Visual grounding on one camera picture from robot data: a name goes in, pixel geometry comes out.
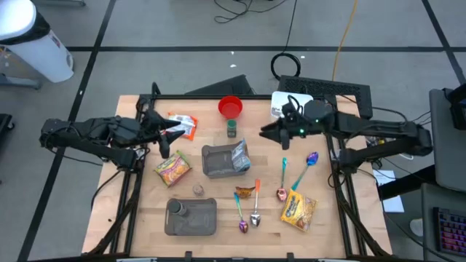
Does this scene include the red plastic bowl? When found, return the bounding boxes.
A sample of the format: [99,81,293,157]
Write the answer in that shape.
[217,95,244,120]

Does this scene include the grey metal stand leg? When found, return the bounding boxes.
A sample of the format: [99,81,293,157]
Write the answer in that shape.
[0,72,42,91]
[31,0,87,7]

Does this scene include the brown taco seasoning packet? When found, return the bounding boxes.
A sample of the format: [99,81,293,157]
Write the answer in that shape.
[234,186,256,199]

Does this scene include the white paper sheet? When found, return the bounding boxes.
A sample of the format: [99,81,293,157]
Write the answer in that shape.
[371,169,405,214]

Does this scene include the grey desk surface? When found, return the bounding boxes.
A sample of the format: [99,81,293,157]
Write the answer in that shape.
[429,88,466,193]

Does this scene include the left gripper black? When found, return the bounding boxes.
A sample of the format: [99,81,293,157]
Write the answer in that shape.
[138,108,186,159]

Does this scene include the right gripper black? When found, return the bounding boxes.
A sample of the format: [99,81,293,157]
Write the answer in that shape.
[259,103,307,151]

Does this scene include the small grey translucent bin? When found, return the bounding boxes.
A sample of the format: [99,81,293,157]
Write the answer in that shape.
[201,142,252,180]

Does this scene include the teal-handled pink-bowl spoon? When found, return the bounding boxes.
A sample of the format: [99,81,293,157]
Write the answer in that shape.
[276,156,288,203]

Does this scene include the black desktop device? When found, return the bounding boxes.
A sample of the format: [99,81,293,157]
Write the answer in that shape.
[442,82,466,131]

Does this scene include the purple-labelled spice bottle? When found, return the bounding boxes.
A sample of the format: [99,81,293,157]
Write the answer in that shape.
[167,199,189,218]

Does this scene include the grey desk with keyboard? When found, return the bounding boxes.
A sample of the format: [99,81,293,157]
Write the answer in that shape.
[421,183,466,262]

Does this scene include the green-edged colourful ramen packet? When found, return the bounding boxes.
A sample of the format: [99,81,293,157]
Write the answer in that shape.
[154,149,193,188]

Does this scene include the backlit computer keyboard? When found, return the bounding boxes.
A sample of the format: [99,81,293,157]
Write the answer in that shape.
[433,206,466,258]

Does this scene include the rainbow iridescent spoon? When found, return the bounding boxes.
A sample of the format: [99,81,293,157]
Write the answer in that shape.
[233,191,250,234]

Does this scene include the black desk leg bar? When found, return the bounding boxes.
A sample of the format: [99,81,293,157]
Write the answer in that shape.
[377,164,438,202]

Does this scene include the teal-handled purple-bowl spoon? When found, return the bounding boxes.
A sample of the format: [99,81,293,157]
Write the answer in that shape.
[291,151,320,192]

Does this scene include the blue white chip bag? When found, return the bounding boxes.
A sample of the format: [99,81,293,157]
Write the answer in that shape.
[231,138,252,173]

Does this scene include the white plastic bin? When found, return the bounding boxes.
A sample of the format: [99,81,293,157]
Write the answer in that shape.
[270,90,315,119]

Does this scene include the large grey translucent bin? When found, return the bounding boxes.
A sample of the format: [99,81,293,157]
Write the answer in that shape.
[164,197,218,237]

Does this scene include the white trash can black liner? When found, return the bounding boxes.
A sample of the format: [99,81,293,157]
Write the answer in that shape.
[0,0,75,84]

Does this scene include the grey round floor object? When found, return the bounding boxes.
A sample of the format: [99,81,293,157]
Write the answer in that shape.
[409,218,425,237]

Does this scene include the tangled black floor cable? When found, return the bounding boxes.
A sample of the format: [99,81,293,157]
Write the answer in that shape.
[213,0,292,24]

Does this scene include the yellow orange chicken ramen packet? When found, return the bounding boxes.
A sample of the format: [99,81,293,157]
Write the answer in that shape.
[280,188,318,233]

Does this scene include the black angled panel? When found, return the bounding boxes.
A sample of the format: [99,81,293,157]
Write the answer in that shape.
[184,74,256,96]

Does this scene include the orange-handled silver spoon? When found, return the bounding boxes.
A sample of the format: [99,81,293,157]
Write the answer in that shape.
[250,178,261,229]

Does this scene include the black cable with coil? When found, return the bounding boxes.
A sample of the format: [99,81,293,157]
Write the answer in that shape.
[269,0,302,81]

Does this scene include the orange white ramen packet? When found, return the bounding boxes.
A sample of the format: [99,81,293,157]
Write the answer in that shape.
[165,112,199,141]

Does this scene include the yellow hanging cable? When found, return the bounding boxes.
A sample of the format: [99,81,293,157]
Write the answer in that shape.
[331,0,360,80]

